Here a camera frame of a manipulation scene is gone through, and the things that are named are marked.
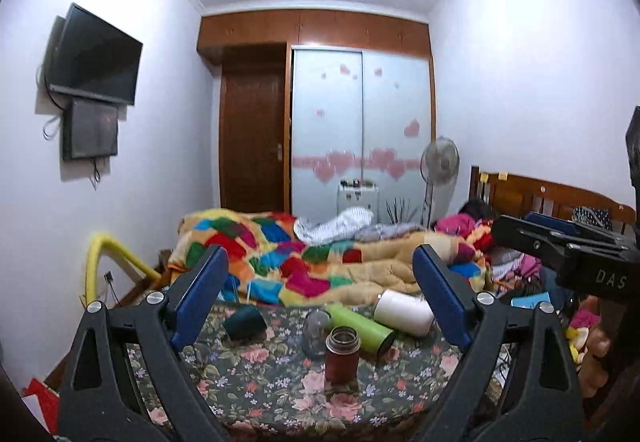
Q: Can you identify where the red paper bag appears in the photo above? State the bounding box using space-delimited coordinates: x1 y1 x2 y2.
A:
22 377 61 438

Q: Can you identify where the polka dot bag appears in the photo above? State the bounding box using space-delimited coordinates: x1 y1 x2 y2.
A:
572 206 612 230

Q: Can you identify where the white cup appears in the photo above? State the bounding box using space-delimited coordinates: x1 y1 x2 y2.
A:
373 289 435 337

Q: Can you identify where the wall-mounted black television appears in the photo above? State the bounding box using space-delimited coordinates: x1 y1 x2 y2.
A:
42 2 144 106

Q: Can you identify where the clear glass cup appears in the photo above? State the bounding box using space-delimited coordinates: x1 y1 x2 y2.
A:
301 308 332 359

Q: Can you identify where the grey plaid cloth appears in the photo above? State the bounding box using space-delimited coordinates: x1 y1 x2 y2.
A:
357 223 423 243

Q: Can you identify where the pile of clothes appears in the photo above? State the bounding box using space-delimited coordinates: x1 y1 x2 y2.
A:
487 245 557 295

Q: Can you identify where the green bottle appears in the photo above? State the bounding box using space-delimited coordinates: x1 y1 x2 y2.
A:
326 302 396 354

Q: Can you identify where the colourful patchwork quilt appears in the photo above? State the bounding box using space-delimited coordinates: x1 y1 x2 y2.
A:
167 209 493 308

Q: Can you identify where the wooden bed headboard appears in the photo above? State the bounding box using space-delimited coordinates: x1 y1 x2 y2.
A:
469 165 637 233

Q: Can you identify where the dark spiky plant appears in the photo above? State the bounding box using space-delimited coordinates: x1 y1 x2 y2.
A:
385 197 418 226

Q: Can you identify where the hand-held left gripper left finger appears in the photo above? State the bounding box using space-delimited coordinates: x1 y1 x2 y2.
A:
57 245 231 442

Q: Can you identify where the white sliding wardrobe door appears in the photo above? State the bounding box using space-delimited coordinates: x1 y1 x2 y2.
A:
291 47 364 218
362 50 433 228

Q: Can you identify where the wooden wardrobe cabinet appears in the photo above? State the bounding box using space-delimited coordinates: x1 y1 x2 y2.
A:
197 10 433 228

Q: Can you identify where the pink clothing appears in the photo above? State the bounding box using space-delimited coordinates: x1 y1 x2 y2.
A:
432 212 493 239

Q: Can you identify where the white appliance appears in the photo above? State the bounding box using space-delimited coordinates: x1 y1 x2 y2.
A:
337 178 380 215

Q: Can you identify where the yellow plush toy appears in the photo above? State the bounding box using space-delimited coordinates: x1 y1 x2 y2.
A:
565 325 593 365

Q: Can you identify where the wooden bed rail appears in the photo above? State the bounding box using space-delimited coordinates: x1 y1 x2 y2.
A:
117 272 171 308

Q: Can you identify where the yellow foam tube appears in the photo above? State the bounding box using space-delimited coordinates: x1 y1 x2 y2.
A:
85 232 162 303

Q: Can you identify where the small black monitor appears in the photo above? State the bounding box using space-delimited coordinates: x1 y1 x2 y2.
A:
62 97 120 161

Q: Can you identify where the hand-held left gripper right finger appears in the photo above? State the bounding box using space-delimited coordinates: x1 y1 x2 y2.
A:
412 245 585 442

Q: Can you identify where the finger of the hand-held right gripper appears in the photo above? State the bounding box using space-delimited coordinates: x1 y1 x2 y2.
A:
525 212 627 249
492 215 571 273

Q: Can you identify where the white striped cloth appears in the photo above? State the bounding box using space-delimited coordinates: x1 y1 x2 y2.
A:
295 207 373 245

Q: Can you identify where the standing fan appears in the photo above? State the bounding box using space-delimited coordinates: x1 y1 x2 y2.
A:
419 136 461 228

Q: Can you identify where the dark teal cup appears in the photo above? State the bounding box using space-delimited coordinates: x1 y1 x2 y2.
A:
222 305 268 343

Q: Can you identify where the floral cloth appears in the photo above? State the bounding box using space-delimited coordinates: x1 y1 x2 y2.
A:
125 299 511 433

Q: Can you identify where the dark cloth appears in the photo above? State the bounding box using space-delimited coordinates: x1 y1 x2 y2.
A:
460 201 497 219

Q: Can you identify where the blue box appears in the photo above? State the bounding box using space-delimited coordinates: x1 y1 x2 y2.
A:
510 292 552 310

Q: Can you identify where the brown plush toy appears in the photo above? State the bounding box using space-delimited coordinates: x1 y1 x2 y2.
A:
580 327 613 398

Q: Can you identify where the red brown bottle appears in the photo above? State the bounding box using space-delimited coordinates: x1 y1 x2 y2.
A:
325 326 362 385

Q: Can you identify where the brown wooden door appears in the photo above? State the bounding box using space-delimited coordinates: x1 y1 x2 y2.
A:
219 45 288 214

